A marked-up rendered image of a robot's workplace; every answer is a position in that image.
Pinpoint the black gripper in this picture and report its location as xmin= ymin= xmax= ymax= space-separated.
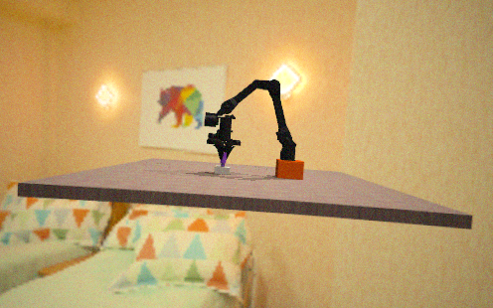
xmin=207 ymin=127 xmax=241 ymax=160

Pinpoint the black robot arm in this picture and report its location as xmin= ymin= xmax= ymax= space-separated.
xmin=205 ymin=79 xmax=296 ymax=161

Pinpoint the purple cylinder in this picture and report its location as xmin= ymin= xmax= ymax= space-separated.
xmin=220 ymin=152 xmax=227 ymax=164

